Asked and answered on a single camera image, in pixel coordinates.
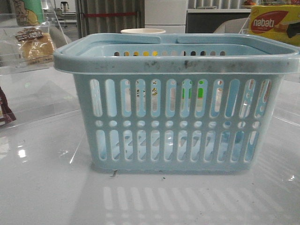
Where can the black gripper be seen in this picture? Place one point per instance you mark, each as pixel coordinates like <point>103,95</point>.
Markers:
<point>293,29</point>

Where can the packaged bread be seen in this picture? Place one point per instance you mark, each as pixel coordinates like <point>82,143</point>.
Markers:
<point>36,46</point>

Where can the light blue plastic basket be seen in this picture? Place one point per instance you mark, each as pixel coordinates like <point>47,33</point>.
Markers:
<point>182,103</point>

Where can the yellow nabati wafer box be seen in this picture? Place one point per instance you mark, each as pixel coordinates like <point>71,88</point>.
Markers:
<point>279,13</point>

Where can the white drawer cabinet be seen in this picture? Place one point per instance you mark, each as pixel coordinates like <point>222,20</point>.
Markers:
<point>168,15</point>

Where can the white paper cup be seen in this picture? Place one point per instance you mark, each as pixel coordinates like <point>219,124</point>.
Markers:
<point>143,31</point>

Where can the green cartoon snack package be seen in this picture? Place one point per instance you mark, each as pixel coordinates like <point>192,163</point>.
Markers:
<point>28,12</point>

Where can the clear acrylic shelf left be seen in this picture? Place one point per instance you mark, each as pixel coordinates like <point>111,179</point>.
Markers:
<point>33,92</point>

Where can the dark red snack packet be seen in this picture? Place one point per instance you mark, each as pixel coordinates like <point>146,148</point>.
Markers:
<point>6,114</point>

